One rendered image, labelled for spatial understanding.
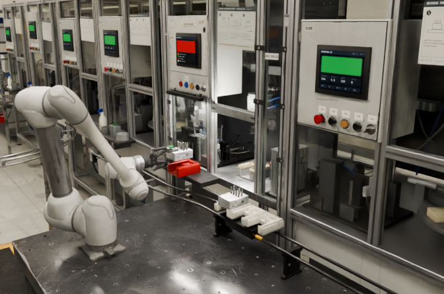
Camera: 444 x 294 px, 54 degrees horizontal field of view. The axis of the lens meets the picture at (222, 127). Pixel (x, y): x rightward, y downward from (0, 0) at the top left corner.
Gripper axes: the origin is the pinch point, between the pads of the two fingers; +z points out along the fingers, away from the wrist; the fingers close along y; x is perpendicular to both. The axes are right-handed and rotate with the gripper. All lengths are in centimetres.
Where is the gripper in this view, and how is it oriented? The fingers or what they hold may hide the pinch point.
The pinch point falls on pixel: (172, 154)
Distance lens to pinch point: 255.8
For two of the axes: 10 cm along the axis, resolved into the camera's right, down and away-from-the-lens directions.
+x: -6.2, -1.8, 7.6
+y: -0.2, -9.7, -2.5
